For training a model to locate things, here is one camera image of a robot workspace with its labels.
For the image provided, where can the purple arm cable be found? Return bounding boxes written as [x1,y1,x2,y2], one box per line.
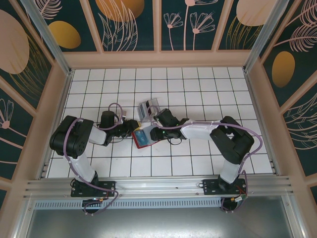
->
[147,105,264,214]
[63,103,124,216]

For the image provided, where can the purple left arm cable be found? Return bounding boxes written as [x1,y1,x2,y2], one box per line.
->
[63,103,124,216]

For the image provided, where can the red leather card holder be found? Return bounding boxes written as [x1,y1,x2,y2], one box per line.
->
[130,125,163,150]

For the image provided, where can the white maroon card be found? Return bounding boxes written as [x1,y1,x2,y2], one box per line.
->
[145,99,155,116]

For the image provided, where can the clear acrylic tray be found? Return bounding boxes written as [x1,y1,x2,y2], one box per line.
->
[137,97,162,124]

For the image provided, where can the blue credit card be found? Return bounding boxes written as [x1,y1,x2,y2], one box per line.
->
[135,129,150,147]

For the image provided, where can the grey metal sheet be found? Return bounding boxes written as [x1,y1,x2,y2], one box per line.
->
[24,207,307,238]

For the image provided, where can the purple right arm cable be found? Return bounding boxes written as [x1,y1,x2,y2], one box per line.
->
[147,105,264,214]

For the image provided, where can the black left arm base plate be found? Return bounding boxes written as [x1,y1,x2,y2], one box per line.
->
[71,180,117,198]

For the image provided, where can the aluminium frame post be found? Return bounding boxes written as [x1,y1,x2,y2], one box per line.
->
[243,0,297,74]
[21,0,74,76]

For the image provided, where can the slotted grey cable duct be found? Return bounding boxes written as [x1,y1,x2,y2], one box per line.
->
[33,198,223,209]

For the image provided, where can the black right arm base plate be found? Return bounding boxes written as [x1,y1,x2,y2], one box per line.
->
[202,178,248,196]

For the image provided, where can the aluminium front rail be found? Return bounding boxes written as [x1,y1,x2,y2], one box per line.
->
[23,175,295,199]

